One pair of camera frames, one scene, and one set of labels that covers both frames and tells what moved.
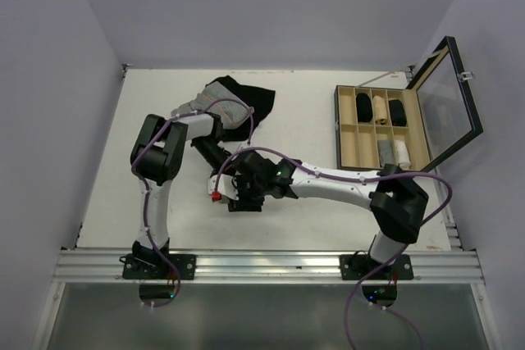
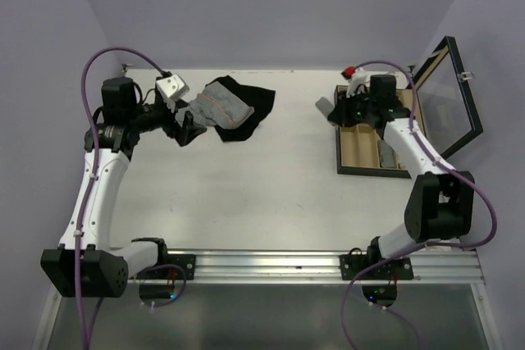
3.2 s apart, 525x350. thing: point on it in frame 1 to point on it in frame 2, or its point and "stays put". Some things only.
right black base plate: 358,266 stays put
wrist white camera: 225,188 to 359,77
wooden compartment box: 358,141 stays put
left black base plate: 156,266 stays put
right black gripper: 244,202 to 340,115
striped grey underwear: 231,113 stays put
